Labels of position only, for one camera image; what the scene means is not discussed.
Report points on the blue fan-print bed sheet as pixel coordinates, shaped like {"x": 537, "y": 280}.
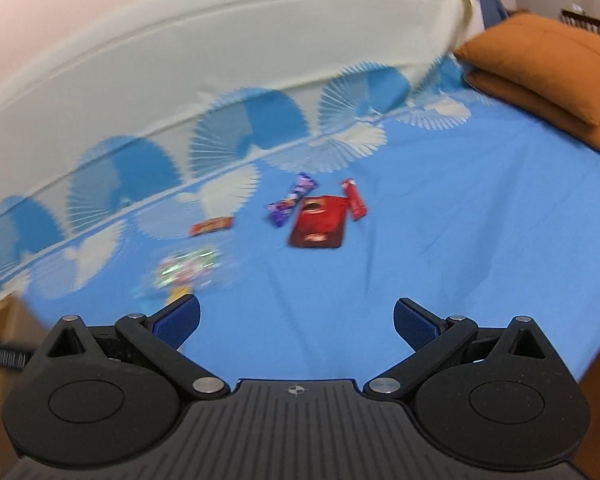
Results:
{"x": 455, "y": 220}

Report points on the brown cardboard box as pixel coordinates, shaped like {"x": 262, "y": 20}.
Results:
{"x": 0, "y": 320}

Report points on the orange pillow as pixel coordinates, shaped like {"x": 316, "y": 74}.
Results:
{"x": 545, "y": 60}
{"x": 570, "y": 127}

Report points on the blue fabric sofa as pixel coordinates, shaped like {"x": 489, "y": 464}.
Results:
{"x": 489, "y": 2}

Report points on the dark wooden shelf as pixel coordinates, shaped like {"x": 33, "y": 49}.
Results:
{"x": 587, "y": 21}

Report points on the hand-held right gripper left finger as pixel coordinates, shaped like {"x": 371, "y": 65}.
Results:
{"x": 177, "y": 317}

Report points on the dark red snack box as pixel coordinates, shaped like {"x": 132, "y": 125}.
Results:
{"x": 320, "y": 222}

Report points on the red snack bar packet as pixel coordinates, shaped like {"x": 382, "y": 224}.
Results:
{"x": 355, "y": 200}

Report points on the purple candy packet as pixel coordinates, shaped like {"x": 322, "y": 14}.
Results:
{"x": 291, "y": 202}

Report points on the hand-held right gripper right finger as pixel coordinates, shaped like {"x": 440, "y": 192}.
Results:
{"x": 415, "y": 322}

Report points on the clear bag of candies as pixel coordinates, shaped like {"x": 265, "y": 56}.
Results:
{"x": 187, "y": 267}

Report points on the orange-red candy packet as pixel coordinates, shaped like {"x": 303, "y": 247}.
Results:
{"x": 211, "y": 226}

